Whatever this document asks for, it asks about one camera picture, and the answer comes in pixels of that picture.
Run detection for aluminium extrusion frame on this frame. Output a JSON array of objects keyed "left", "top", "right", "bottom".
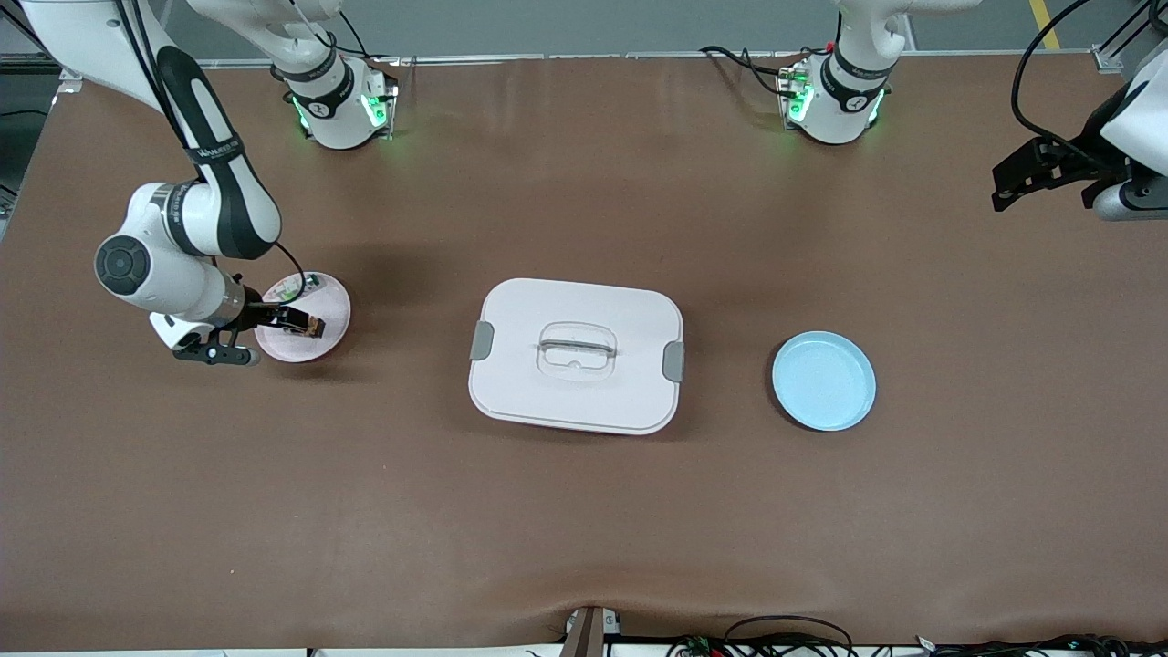
[
  {"left": 0, "top": 50, "right": 85, "bottom": 99},
  {"left": 1090, "top": 0, "right": 1168, "bottom": 76}
]

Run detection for pink round plate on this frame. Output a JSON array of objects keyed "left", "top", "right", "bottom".
[{"left": 254, "top": 271, "right": 352, "bottom": 364}]

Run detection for light blue round plate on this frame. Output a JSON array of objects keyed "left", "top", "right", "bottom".
[{"left": 772, "top": 331, "right": 877, "bottom": 432}]

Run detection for black looped cable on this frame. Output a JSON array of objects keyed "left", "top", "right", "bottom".
[{"left": 724, "top": 615, "right": 856, "bottom": 657}]

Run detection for aluminium table edge rail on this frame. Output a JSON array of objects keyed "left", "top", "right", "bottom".
[{"left": 196, "top": 52, "right": 1096, "bottom": 70}]

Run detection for white storage box grey latches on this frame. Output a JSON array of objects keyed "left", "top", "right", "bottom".
[{"left": 468, "top": 277, "right": 685, "bottom": 436}]

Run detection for green white switch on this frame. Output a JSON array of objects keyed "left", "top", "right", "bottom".
[{"left": 274, "top": 272, "right": 326, "bottom": 304}]

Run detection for black floor cable bundle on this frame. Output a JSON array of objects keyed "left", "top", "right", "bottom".
[{"left": 912, "top": 633, "right": 1168, "bottom": 657}]

